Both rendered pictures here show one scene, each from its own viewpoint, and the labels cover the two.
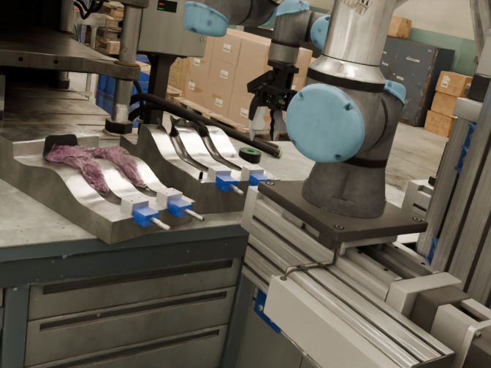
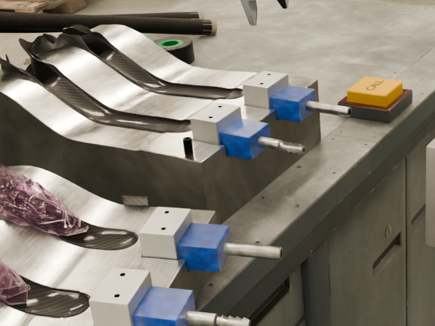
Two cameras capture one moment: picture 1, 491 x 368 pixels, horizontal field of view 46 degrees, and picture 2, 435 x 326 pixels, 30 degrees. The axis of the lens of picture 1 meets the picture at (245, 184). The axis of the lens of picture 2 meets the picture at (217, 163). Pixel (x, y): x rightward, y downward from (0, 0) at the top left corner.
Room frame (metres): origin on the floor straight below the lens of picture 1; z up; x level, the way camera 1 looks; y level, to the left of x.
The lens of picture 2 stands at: (0.61, 0.28, 1.27)
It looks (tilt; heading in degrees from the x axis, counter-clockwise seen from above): 26 degrees down; 346
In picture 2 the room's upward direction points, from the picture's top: 7 degrees counter-clockwise
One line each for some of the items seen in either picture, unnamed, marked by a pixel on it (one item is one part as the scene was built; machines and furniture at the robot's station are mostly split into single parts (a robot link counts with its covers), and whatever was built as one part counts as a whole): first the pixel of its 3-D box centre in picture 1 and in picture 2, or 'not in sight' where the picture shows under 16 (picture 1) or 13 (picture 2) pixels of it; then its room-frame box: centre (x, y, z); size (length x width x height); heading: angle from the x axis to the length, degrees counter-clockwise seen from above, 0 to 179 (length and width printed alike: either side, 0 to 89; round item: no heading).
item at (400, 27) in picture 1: (394, 25); not in sight; (8.88, -1.67, 1.26); 0.42 x 0.33 x 0.29; 41
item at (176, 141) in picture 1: (197, 143); (109, 75); (1.63, 0.16, 0.92); 0.35 x 0.16 x 0.09; 38
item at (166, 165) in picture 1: (194, 157); (111, 105); (1.65, 0.16, 0.87); 0.50 x 0.26 x 0.14; 38
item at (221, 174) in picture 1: (228, 184); (252, 140); (1.40, 0.04, 0.89); 0.13 x 0.05 x 0.05; 38
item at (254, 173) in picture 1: (261, 182); (300, 104); (1.47, -0.04, 0.89); 0.13 x 0.05 x 0.05; 38
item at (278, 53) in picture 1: (284, 54); not in sight; (1.49, -0.03, 1.23); 0.08 x 0.08 x 0.05
